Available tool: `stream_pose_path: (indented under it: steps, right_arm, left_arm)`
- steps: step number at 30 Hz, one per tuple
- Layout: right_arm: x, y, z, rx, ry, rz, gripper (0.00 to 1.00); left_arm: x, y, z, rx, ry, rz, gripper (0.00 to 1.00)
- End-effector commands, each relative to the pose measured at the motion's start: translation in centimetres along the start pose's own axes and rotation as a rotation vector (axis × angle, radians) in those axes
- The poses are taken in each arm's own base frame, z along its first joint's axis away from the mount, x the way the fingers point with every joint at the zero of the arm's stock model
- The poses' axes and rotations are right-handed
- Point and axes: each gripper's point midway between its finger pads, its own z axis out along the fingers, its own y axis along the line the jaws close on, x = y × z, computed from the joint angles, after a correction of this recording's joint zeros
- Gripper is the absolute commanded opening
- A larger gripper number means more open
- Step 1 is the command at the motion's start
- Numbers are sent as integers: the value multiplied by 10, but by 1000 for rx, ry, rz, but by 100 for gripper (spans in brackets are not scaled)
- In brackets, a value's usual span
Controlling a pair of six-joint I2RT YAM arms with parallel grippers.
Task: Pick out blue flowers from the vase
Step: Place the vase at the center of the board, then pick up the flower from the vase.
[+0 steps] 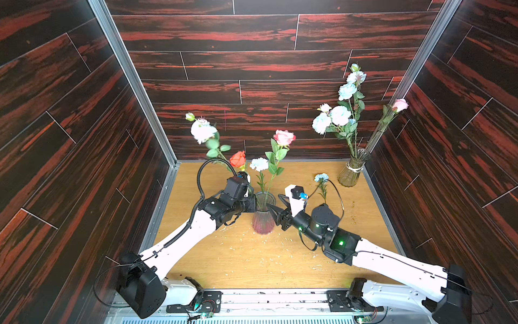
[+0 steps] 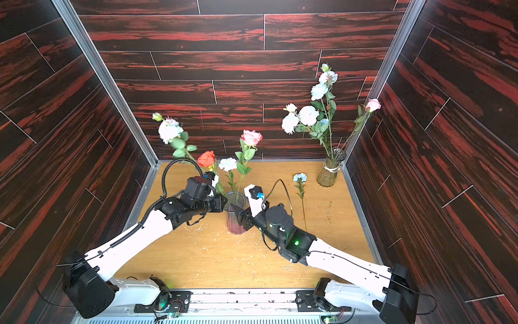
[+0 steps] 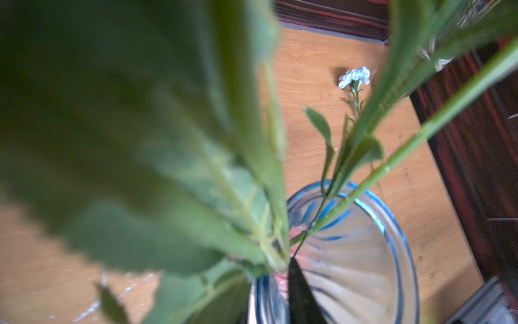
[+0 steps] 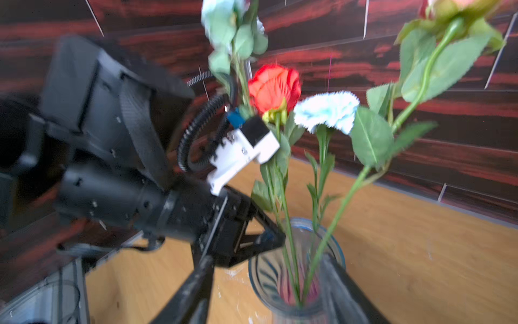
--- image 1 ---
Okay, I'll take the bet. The blue purple glass vase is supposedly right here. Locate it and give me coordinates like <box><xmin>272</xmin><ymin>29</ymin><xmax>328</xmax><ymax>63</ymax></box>
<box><xmin>252</xmin><ymin>192</ymin><xmax>276</xmax><ymax>235</ymax></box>

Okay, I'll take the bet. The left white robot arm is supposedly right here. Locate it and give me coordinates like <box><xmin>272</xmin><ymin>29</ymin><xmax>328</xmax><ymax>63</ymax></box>
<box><xmin>116</xmin><ymin>171</ymin><xmax>256</xmax><ymax>319</ymax></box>

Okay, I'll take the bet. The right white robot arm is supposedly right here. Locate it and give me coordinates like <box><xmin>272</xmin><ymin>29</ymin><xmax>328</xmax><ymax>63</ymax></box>
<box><xmin>268</xmin><ymin>204</ymin><xmax>472</xmax><ymax>323</ymax></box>

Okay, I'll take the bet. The clear glass vase with ribbon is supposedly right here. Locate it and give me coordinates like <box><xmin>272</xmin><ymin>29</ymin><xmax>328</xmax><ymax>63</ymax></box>
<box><xmin>338</xmin><ymin>148</ymin><xmax>370</xmax><ymax>188</ymax></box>

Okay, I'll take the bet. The pink rose in clear vase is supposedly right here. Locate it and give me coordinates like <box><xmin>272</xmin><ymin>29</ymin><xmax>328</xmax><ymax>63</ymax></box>
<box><xmin>366</xmin><ymin>99</ymin><xmax>409</xmax><ymax>153</ymax></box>

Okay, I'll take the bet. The red rose stem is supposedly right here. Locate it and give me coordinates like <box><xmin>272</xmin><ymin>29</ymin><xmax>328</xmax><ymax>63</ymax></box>
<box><xmin>229</xmin><ymin>151</ymin><xmax>246</xmax><ymax>171</ymax></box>

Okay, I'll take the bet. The pink rose stem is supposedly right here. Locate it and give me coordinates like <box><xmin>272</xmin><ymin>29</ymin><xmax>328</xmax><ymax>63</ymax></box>
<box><xmin>265</xmin><ymin>130</ymin><xmax>296</xmax><ymax>193</ymax></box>

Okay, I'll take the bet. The white flower stem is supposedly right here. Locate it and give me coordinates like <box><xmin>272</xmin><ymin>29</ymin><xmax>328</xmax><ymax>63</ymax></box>
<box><xmin>185</xmin><ymin>112</ymin><xmax>231</xmax><ymax>162</ymax></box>

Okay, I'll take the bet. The light blue flower bunch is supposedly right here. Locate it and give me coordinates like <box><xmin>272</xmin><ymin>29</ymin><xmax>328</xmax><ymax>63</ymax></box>
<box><xmin>312</xmin><ymin>63</ymin><xmax>367</xmax><ymax>158</ymax></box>

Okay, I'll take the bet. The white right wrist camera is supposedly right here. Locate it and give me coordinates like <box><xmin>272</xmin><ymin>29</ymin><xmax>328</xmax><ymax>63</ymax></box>
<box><xmin>285</xmin><ymin>184</ymin><xmax>308</xmax><ymax>217</ymax></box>

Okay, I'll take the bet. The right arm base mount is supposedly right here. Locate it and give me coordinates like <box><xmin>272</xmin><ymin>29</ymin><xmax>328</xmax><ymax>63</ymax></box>
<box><xmin>326</xmin><ymin>278</ymin><xmax>384</xmax><ymax>313</ymax></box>

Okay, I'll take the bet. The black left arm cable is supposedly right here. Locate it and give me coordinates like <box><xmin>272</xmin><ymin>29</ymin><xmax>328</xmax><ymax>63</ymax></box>
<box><xmin>161</xmin><ymin>157</ymin><xmax>227</xmax><ymax>252</ymax></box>

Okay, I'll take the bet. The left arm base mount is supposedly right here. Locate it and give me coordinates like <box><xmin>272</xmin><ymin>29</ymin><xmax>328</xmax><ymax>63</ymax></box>
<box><xmin>163</xmin><ymin>277</ymin><xmax>223</xmax><ymax>315</ymax></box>

